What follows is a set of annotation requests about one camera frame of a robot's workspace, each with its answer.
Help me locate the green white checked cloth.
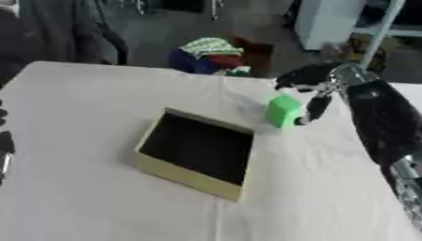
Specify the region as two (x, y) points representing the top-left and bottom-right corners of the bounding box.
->
(178, 37), (246, 61)

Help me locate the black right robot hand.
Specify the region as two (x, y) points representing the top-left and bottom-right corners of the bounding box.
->
(273, 61), (422, 168)

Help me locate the black curved hose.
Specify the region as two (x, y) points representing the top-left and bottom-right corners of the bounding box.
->
(93, 21), (132, 66)

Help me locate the blue cloth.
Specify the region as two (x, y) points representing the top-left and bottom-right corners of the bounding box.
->
(166, 46), (221, 75)

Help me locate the green rectangular block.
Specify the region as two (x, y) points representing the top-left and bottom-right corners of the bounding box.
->
(264, 93), (305, 130)

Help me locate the white cabinet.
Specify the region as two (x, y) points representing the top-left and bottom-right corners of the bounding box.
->
(293, 0), (368, 52)

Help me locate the white pole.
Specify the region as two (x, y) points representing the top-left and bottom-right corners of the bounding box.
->
(357, 0), (409, 70)

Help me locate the tan cardboard box black inside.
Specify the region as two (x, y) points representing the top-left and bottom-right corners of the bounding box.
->
(132, 106), (257, 202)

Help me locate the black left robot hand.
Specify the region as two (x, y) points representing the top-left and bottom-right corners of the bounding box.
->
(0, 99), (19, 186)

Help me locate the brown wooden chair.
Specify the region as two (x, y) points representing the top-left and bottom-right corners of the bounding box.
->
(229, 37), (276, 79)

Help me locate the red cloth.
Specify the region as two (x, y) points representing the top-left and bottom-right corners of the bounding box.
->
(205, 54), (248, 71)

